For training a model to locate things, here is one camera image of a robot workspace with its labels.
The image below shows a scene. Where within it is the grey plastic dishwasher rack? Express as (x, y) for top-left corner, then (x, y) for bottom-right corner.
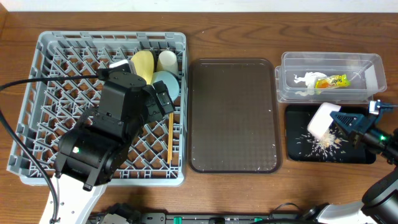
(7, 31), (188, 186)

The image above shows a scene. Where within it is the yellow snack wrapper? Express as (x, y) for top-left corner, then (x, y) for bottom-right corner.
(315, 74), (351, 89)

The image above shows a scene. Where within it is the white bowl with food scraps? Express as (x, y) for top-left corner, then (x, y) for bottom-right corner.
(307, 102), (341, 140)

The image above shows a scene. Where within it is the dark brown serving tray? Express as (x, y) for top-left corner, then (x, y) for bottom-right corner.
(187, 58), (281, 174)

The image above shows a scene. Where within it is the white tissue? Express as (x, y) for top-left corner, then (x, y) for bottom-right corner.
(294, 72), (327, 96)

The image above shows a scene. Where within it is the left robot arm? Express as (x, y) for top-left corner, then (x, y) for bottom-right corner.
(40, 68), (175, 223)

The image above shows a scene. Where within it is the wooden chopstick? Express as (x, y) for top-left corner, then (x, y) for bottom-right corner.
(168, 112), (175, 164)
(166, 112), (174, 165)

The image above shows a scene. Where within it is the black plastic tray bin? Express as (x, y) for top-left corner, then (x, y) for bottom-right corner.
(285, 105), (376, 164)

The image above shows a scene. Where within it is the white plastic cup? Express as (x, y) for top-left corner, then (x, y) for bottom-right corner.
(156, 50), (178, 76)

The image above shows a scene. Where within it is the pile of rice and peanuts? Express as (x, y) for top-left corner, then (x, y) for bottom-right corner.
(296, 128), (348, 160)

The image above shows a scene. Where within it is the yellow plate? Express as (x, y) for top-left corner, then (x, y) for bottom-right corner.
(131, 50), (154, 85)

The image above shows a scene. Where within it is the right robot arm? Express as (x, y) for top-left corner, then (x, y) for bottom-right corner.
(303, 100), (397, 224)

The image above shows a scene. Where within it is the light blue bowl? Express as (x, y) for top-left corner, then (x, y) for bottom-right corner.
(151, 71), (180, 101)

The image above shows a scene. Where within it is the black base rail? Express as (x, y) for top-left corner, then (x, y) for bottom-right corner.
(86, 203), (315, 224)

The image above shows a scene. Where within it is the clear plastic bin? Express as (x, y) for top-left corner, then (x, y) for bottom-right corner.
(275, 52), (387, 104)

